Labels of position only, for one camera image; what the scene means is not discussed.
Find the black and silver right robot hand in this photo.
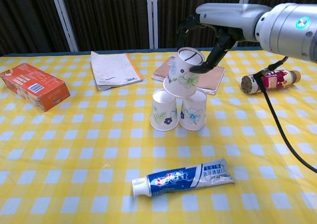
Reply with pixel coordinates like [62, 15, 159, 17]
[176, 2, 272, 74]

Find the paper cup with black line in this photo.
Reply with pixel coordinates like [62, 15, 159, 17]
[162, 47, 206, 98]

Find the paper cup with leaf print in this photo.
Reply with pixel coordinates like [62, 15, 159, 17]
[150, 88, 179, 132]

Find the paper cup with blue flower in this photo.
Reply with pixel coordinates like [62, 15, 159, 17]
[178, 89, 208, 131]

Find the brown spiral notebook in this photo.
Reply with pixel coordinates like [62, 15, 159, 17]
[151, 56, 226, 96]

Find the Costa coffee bottle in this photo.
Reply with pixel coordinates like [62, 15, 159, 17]
[241, 69, 302, 95]

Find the white worn book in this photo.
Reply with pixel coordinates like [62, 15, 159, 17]
[90, 51, 144, 91]

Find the blue Crest toothpaste tube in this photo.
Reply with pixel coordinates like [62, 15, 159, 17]
[131, 156, 235, 198]

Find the yellow checked tablecloth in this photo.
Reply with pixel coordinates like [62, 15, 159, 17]
[0, 50, 317, 224]

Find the orange cardboard box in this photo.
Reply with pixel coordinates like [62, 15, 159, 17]
[0, 62, 71, 112]

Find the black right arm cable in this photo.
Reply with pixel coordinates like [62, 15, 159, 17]
[254, 56, 317, 173]

